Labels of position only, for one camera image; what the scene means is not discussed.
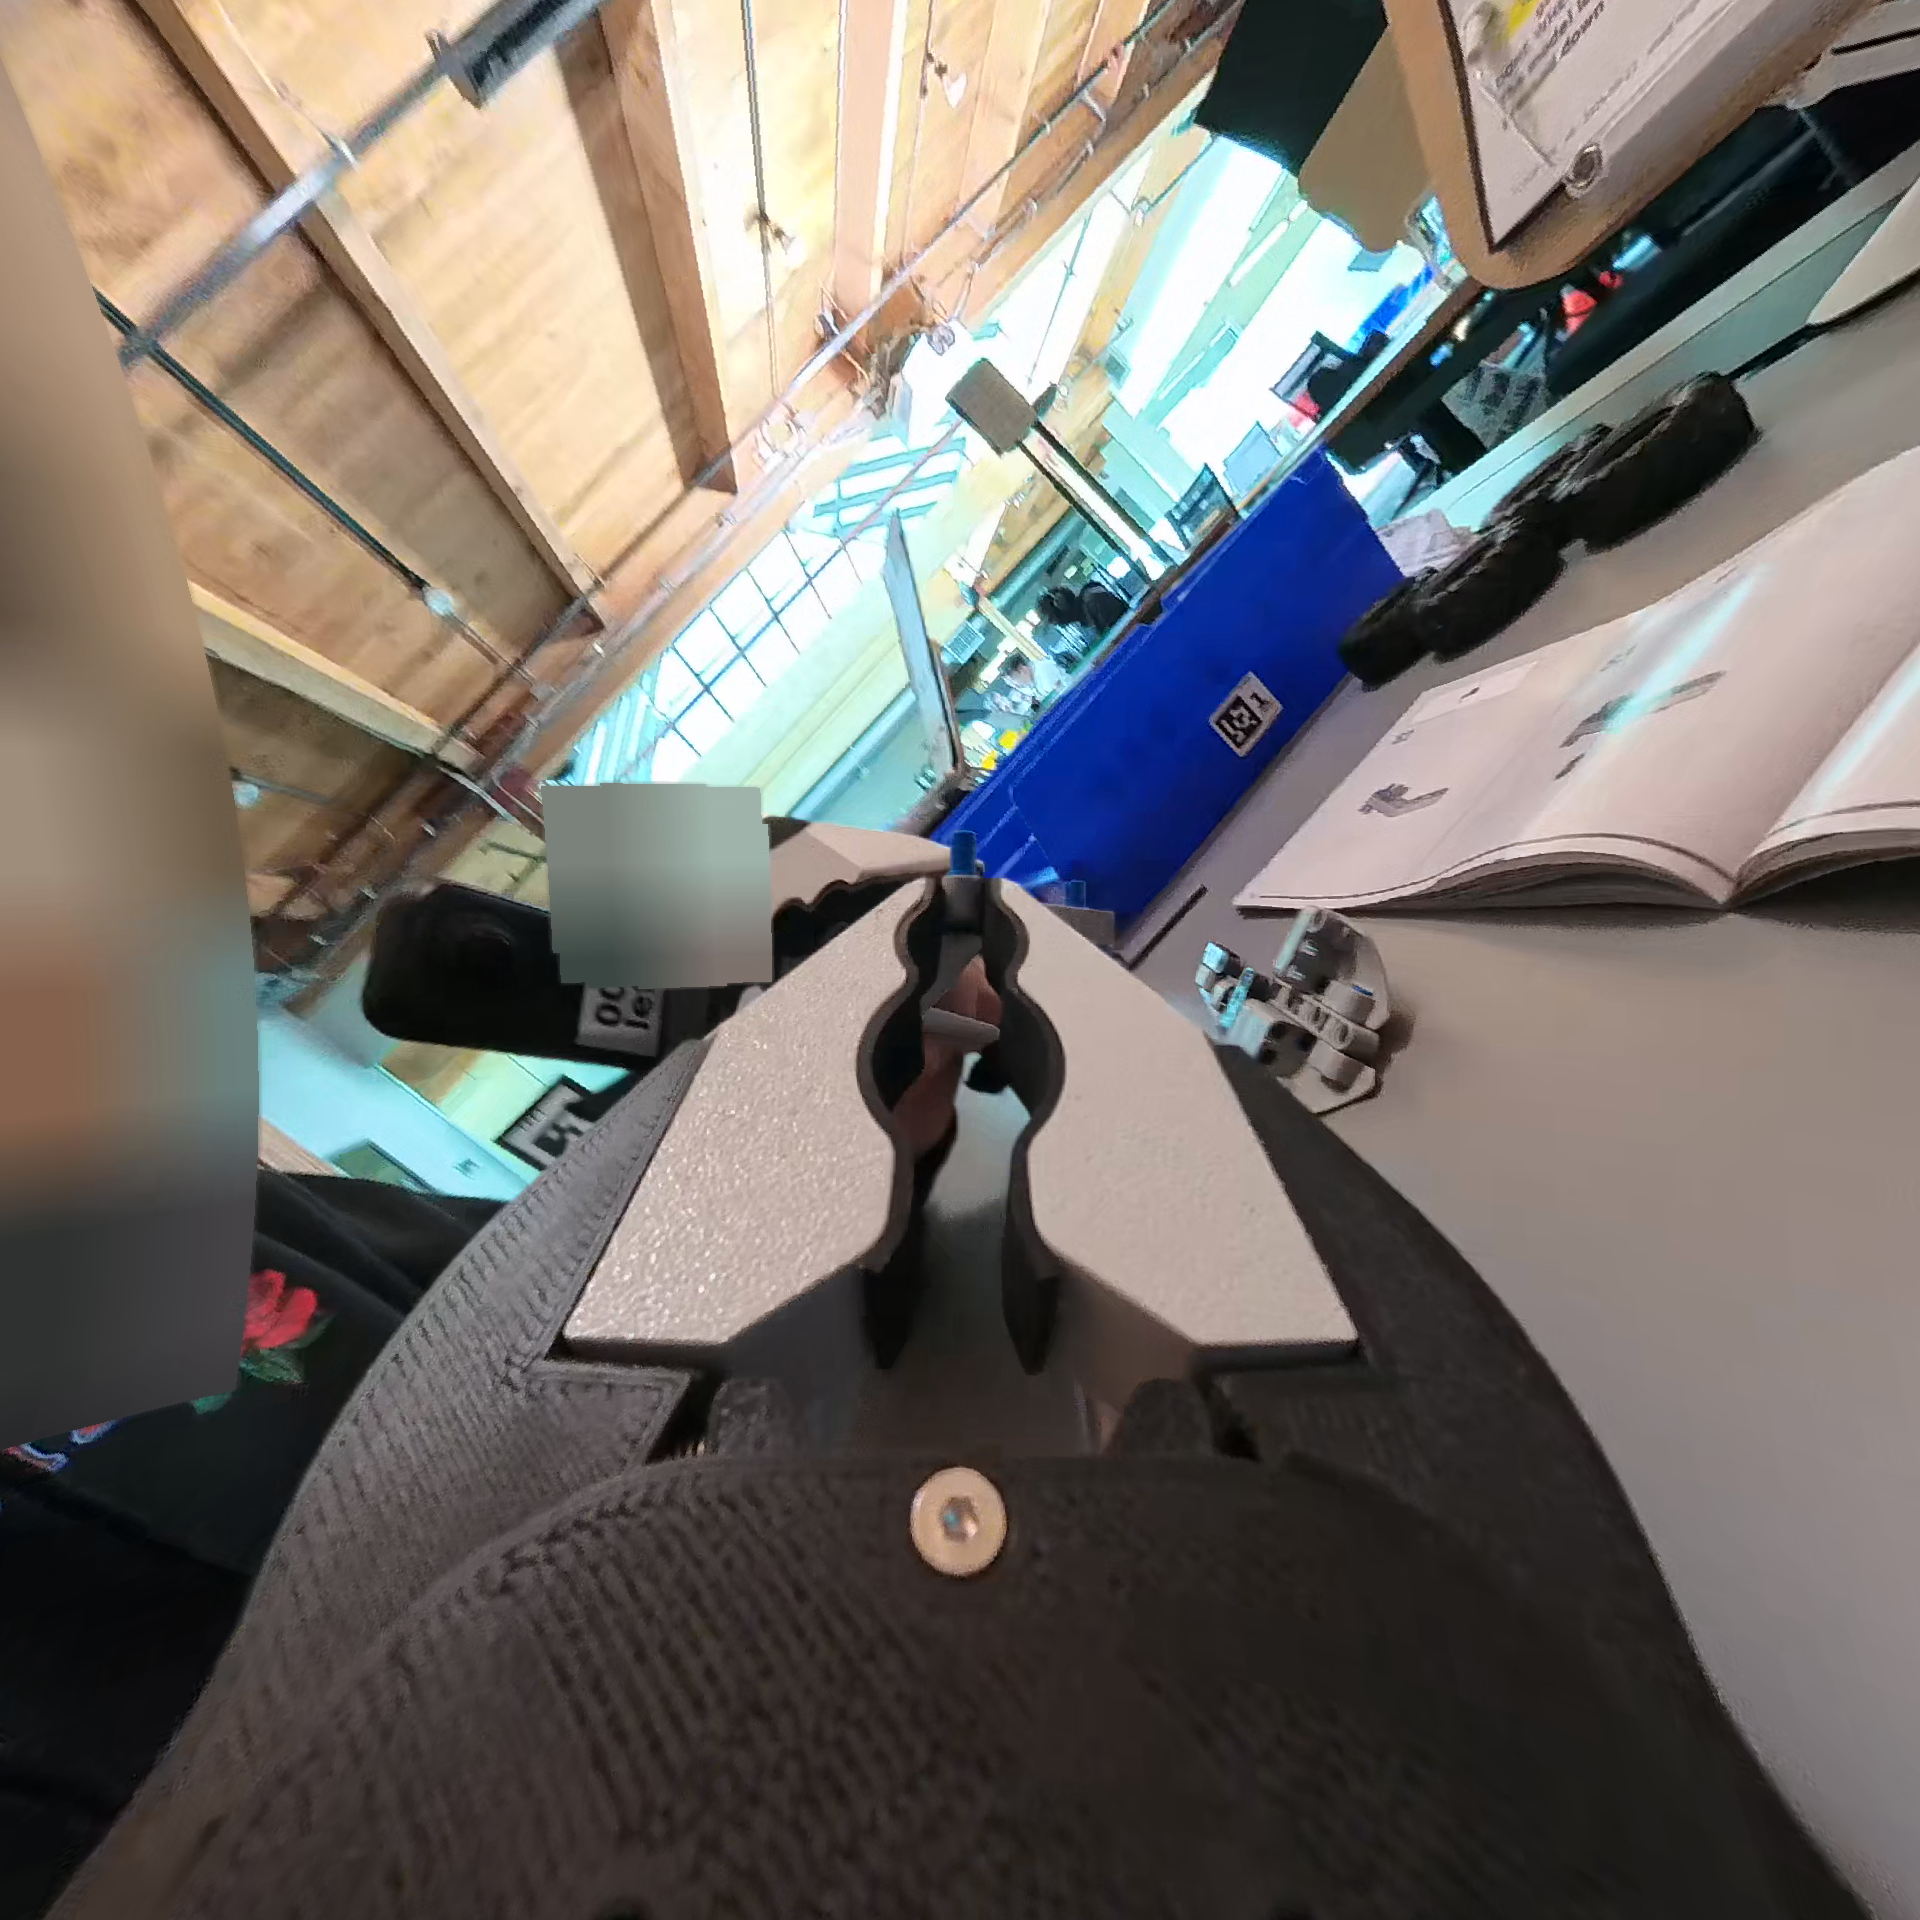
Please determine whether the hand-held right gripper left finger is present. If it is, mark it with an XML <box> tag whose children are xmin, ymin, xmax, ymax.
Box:
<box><xmin>559</xmin><ymin>876</ymin><xmax>950</xmax><ymax>1373</ymax></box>

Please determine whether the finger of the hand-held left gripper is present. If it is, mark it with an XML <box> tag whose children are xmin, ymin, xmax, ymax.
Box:
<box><xmin>764</xmin><ymin>821</ymin><xmax>949</xmax><ymax>989</ymax></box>

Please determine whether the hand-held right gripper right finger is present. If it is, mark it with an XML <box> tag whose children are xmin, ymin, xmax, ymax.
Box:
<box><xmin>983</xmin><ymin>876</ymin><xmax>1365</xmax><ymax>1380</ymax></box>

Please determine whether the person's left hand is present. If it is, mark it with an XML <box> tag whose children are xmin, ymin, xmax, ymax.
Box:
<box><xmin>894</xmin><ymin>971</ymin><xmax>1002</xmax><ymax>1190</ymax></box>

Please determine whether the blue plastic bin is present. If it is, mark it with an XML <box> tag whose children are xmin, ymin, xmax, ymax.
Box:
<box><xmin>927</xmin><ymin>703</ymin><xmax>1082</xmax><ymax>887</ymax></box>

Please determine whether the grey upright panel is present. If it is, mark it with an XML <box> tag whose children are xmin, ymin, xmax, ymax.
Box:
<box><xmin>883</xmin><ymin>515</ymin><xmax>970</xmax><ymax>811</ymax></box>

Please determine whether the grey toy brick assembly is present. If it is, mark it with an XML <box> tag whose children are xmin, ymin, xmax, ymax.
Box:
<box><xmin>1194</xmin><ymin>906</ymin><xmax>1398</xmax><ymax>1116</ymax></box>

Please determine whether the blue bin with square tag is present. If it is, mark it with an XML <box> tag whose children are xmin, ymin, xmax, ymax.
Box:
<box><xmin>1009</xmin><ymin>445</ymin><xmax>1411</xmax><ymax>919</ymax></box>

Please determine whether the hanging panel lamp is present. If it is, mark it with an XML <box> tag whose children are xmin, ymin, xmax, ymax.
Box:
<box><xmin>944</xmin><ymin>355</ymin><xmax>1061</xmax><ymax>451</ymax></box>

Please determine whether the open instruction booklet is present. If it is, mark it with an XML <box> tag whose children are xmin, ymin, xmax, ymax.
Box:
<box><xmin>1234</xmin><ymin>449</ymin><xmax>1920</xmax><ymax>918</ymax></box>

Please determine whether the black toy tire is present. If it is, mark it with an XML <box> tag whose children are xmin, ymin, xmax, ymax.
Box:
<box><xmin>1417</xmin><ymin>515</ymin><xmax>1571</xmax><ymax>662</ymax></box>
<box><xmin>1567</xmin><ymin>371</ymin><xmax>1760</xmax><ymax>550</ymax></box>
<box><xmin>1492</xmin><ymin>425</ymin><xmax>1630</xmax><ymax>527</ymax></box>
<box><xmin>1339</xmin><ymin>591</ymin><xmax>1442</xmax><ymax>689</ymax></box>

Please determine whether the clear plastic bag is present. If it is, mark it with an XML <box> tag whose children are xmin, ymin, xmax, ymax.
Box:
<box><xmin>1372</xmin><ymin>505</ymin><xmax>1480</xmax><ymax>579</ymax></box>

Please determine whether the person's black embroidered top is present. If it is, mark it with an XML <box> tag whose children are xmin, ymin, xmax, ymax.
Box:
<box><xmin>0</xmin><ymin>1161</ymin><xmax>513</xmax><ymax>1920</ymax></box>

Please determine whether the black monitor screen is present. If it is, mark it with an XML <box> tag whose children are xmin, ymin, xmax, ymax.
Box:
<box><xmin>1193</xmin><ymin>0</ymin><xmax>1390</xmax><ymax>167</ymax></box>

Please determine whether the paper sign on stand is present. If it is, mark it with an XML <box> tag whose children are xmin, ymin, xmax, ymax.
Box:
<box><xmin>1381</xmin><ymin>0</ymin><xmax>1920</xmax><ymax>293</ymax></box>

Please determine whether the printed instruction sheet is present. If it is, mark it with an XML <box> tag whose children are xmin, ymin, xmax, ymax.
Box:
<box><xmin>1436</xmin><ymin>0</ymin><xmax>1825</xmax><ymax>254</ymax></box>

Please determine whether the white board stand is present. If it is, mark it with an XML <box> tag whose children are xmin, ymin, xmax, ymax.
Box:
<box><xmin>1806</xmin><ymin>149</ymin><xmax>1920</xmax><ymax>329</ymax></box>

